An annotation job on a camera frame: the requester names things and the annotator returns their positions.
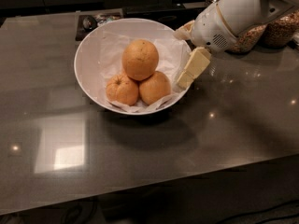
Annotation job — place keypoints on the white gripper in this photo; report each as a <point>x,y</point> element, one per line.
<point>209,29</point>

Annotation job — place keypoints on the black tray with items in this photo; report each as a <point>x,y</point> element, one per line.
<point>101,18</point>

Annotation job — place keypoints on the orange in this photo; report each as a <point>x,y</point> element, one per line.
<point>154,88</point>
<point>120,88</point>
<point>140,59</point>

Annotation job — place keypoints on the black round object on tray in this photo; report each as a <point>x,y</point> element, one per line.
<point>89,23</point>

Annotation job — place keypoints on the white paper liner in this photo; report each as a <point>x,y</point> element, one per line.
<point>171,54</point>

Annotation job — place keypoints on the white bowl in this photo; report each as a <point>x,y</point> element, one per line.
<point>86,63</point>

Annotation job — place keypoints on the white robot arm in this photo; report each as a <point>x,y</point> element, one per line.
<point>243,15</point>

